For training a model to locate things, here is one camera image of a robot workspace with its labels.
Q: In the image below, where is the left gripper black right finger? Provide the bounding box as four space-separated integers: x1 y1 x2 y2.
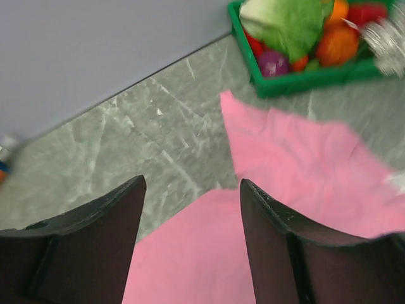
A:
240 179 404 303

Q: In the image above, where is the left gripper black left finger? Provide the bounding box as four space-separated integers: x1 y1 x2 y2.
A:
1 175 146 303

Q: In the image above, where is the pink t-shirt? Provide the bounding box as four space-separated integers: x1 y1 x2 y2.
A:
123 91 404 304

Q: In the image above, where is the purple onion toy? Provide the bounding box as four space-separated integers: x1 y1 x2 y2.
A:
257 50 289 78

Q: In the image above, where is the green plastic bin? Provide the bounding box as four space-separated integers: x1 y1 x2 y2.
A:
227 1 386 98

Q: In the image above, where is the small red toy vegetable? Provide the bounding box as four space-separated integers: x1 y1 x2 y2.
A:
244 30 265 59

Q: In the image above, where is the green lettuce toy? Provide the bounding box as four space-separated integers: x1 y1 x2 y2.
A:
239 0 330 63

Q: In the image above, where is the orange toy fruit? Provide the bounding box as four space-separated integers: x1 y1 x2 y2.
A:
325 0 349 25

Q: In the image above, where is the red bell pepper toy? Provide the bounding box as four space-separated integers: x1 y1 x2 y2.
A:
347 3 388 27

